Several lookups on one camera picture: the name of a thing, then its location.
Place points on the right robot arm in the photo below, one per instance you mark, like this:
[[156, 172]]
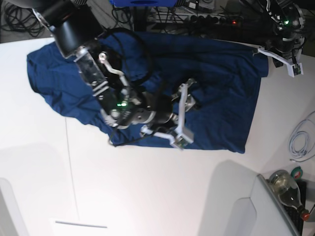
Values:
[[77, 33]]

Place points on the blue t-shirt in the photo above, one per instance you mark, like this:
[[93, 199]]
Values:
[[227, 82]]

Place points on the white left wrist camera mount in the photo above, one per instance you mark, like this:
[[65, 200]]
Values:
[[292, 63]]

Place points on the clear plastic bottle red cap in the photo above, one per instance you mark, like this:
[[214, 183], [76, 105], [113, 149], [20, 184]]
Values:
[[288, 192]]

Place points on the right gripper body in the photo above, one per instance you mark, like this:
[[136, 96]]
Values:
[[158, 111]]

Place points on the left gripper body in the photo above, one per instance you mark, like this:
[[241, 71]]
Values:
[[286, 49]]

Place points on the green tape roll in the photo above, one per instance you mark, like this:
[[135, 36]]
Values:
[[297, 173]]

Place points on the black tray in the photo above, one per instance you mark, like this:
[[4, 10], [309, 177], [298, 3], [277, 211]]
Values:
[[292, 213]]

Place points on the black power strip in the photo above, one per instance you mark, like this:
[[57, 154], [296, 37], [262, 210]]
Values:
[[216, 19]]

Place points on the blue box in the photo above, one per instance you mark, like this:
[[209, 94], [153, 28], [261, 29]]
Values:
[[132, 3]]

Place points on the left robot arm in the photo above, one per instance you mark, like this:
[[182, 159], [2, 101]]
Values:
[[286, 22]]

